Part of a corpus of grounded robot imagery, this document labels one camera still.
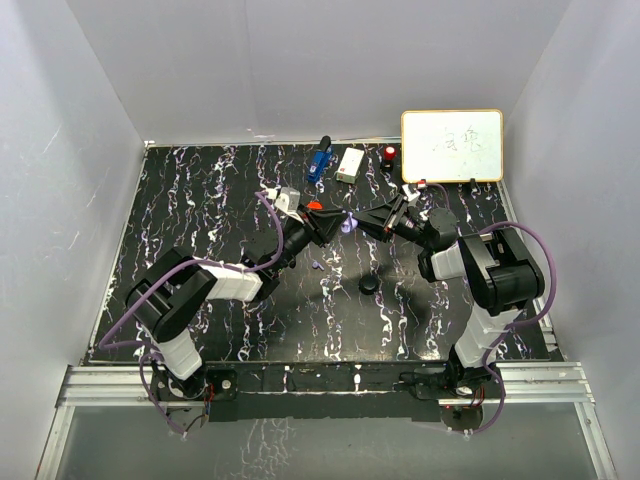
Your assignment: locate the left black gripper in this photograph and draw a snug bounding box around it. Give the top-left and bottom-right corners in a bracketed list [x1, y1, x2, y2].
[271, 205, 348, 274]

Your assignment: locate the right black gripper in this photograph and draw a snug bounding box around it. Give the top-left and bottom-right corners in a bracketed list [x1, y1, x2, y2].
[352, 194, 433, 250]

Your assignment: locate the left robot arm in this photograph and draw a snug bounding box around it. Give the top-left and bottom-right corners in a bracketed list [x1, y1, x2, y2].
[126, 205, 347, 399]

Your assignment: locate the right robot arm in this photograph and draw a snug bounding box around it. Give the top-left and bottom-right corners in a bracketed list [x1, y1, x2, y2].
[353, 195, 545, 397]

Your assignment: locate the white rectangular box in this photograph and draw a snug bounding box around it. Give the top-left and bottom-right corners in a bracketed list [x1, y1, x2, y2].
[335, 147, 364, 184]

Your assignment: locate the blue black stapler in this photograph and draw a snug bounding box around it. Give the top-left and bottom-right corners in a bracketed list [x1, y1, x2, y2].
[307, 135, 333, 183]

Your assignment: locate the red emergency stop button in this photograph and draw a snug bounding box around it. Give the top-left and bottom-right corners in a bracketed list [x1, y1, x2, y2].
[381, 145, 397, 171]

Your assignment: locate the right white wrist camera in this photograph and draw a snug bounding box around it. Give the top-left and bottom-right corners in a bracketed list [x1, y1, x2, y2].
[402, 181, 427, 206]

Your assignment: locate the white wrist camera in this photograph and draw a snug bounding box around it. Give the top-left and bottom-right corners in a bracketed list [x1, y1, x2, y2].
[265, 187, 300, 217]
[402, 181, 427, 206]

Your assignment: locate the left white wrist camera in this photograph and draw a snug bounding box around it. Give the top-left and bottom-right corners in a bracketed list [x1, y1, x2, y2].
[265, 187, 300, 217]

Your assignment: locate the white whiteboard wooden frame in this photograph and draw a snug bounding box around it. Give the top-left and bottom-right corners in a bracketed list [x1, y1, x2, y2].
[401, 109, 504, 183]

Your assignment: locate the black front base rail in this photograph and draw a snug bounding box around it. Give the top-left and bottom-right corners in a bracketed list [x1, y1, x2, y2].
[149, 360, 506, 424]

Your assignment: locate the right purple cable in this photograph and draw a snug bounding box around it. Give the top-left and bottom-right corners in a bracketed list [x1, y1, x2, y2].
[417, 180, 557, 441]

